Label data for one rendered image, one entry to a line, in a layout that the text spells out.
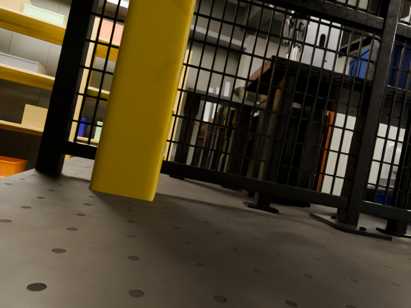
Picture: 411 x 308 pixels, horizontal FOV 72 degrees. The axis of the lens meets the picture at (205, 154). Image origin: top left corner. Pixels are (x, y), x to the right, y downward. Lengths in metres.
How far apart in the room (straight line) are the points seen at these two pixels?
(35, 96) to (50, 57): 0.50
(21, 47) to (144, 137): 3.66
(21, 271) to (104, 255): 0.05
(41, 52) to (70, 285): 3.87
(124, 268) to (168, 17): 0.39
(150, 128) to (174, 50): 0.13
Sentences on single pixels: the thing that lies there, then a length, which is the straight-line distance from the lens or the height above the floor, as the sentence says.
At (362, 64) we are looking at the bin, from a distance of 0.90.
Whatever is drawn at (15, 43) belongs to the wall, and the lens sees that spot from 4.10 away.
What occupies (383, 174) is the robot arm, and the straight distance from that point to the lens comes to 1.67.
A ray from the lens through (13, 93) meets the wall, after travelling 3.99.
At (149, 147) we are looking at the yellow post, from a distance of 0.45.
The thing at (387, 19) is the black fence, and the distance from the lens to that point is 0.77.
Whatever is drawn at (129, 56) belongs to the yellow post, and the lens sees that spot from 0.48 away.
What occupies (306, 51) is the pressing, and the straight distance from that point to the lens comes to 1.02.
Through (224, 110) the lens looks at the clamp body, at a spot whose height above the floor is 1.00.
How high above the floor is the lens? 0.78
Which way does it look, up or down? 1 degrees up
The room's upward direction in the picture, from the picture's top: 12 degrees clockwise
